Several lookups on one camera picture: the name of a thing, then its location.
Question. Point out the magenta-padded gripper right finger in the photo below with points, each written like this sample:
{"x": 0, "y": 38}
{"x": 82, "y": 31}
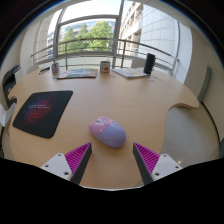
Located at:
{"x": 163, "y": 165}

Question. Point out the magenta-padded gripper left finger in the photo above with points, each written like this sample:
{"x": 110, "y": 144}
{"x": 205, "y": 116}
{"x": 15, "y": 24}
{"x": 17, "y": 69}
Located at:
{"x": 60, "y": 165}

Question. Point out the pink and lilac computer mouse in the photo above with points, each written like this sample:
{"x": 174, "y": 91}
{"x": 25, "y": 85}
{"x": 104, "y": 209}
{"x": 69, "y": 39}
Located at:
{"x": 108, "y": 132}

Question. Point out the black mouse pad red swirl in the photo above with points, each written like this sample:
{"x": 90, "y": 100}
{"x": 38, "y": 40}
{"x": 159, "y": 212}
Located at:
{"x": 41, "y": 113}

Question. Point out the white chair wooden legs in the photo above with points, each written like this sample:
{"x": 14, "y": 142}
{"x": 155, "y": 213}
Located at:
{"x": 6, "y": 115}

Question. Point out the red and blue magazine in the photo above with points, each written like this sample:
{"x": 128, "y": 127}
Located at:
{"x": 77, "y": 73}

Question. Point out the patterned mug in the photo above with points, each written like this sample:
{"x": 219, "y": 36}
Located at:
{"x": 55, "y": 70}

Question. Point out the small dark blue box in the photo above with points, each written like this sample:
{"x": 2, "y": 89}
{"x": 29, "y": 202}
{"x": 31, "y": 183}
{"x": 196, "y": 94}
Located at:
{"x": 44, "y": 70}

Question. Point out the black printer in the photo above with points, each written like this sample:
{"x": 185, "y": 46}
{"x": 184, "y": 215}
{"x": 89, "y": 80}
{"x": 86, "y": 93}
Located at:
{"x": 9, "y": 83}

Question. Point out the open white booklet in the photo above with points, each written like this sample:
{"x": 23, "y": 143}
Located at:
{"x": 130, "y": 72}

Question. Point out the black cylinder speaker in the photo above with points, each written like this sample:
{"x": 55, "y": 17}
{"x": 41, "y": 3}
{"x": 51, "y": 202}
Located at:
{"x": 149, "y": 63}

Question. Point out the white mug red print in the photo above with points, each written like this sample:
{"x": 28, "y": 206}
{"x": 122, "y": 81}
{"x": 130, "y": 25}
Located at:
{"x": 105, "y": 67}

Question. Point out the metal balcony railing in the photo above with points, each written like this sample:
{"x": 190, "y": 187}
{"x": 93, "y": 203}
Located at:
{"x": 100, "y": 40}

